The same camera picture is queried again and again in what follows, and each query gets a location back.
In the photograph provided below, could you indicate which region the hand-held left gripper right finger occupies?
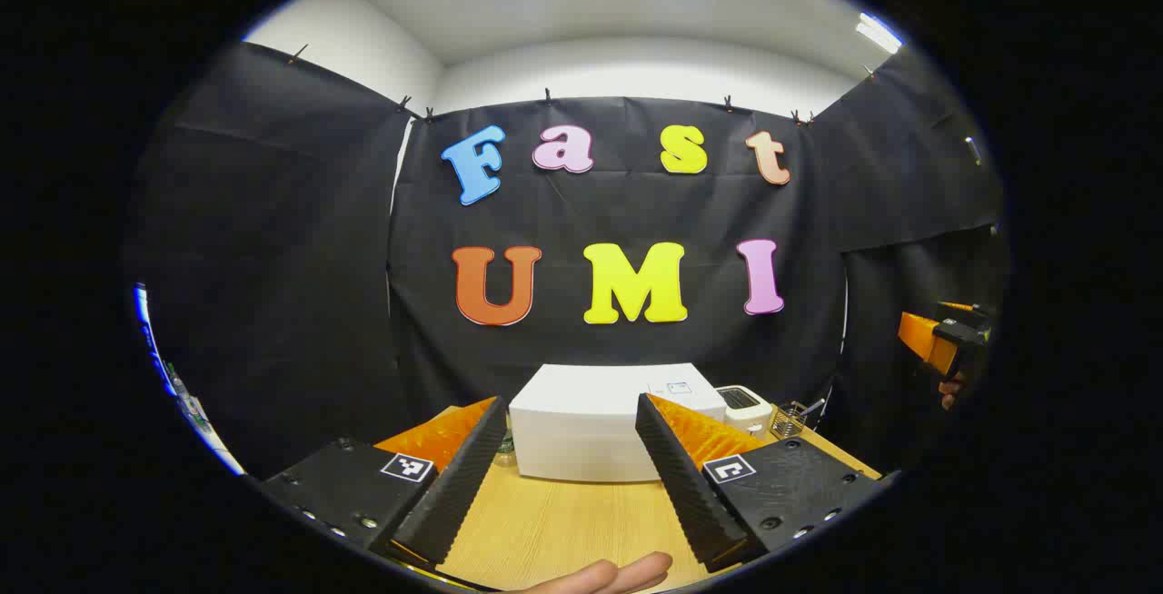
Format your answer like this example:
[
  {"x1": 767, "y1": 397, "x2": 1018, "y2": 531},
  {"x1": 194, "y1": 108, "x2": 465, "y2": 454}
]
[{"x1": 634, "y1": 392, "x2": 899, "y2": 575}]

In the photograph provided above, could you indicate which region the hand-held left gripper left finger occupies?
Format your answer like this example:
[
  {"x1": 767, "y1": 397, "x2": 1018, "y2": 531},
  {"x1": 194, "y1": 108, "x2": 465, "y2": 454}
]
[{"x1": 262, "y1": 396, "x2": 508, "y2": 568}]

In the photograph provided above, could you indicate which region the white microwave oven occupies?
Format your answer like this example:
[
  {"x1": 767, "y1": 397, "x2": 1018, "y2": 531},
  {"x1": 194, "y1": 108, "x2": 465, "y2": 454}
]
[{"x1": 508, "y1": 362, "x2": 728, "y2": 484}]

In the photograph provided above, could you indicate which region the white toaster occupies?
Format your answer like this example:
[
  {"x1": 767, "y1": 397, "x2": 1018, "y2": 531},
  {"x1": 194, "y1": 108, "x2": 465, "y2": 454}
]
[{"x1": 716, "y1": 384, "x2": 774, "y2": 437}]

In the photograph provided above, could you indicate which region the metal mesh utensil holder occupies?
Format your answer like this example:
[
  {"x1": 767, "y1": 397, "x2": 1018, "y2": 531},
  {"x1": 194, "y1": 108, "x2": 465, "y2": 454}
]
[{"x1": 770, "y1": 401, "x2": 810, "y2": 440}]

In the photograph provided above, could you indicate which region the black backdrop cloth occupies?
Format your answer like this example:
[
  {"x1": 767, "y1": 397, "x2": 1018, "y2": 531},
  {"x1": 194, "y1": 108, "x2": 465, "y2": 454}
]
[{"x1": 127, "y1": 40, "x2": 1009, "y2": 486}]

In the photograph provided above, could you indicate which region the ceiling light panel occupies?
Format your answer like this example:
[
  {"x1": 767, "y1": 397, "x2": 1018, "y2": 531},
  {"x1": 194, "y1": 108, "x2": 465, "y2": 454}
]
[{"x1": 855, "y1": 12, "x2": 906, "y2": 55}]

